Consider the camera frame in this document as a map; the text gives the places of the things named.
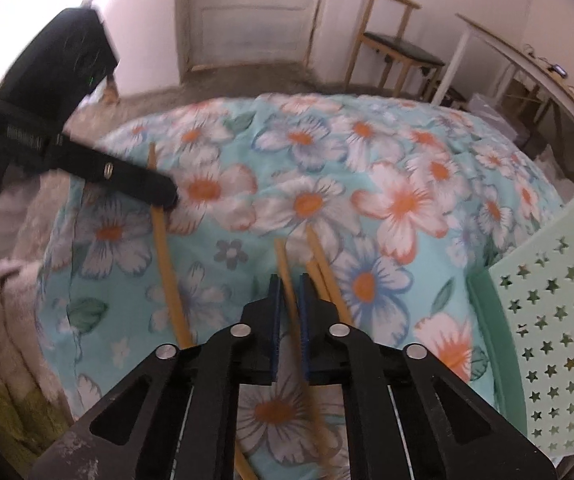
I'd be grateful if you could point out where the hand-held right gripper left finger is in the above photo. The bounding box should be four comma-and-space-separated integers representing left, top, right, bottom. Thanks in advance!
29, 274, 284, 480

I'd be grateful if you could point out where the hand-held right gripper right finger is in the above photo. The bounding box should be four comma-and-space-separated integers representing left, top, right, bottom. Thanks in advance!
299, 272, 558, 480

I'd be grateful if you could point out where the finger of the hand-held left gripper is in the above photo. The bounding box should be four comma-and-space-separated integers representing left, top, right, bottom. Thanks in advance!
59, 136, 178, 209

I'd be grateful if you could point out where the green star-cutout utensil basket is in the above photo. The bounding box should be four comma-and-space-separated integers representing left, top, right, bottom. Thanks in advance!
467, 165, 574, 461

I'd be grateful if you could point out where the floral turquoise blanket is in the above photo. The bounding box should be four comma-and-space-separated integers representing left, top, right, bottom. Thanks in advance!
37, 92, 568, 480

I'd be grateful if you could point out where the fuzzy cream green blanket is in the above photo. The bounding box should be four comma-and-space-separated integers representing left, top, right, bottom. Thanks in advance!
0, 105, 102, 463

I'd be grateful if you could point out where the white door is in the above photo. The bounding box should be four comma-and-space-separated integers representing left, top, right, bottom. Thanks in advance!
177, 0, 334, 75

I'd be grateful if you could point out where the clear plastic storage box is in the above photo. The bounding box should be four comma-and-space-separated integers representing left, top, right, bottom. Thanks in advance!
467, 92, 524, 137

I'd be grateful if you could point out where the wooden chair with dark seat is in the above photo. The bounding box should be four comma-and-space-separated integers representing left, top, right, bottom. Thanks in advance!
344, 0, 446, 102

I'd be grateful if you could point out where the white table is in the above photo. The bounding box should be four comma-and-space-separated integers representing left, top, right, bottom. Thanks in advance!
434, 12, 574, 127

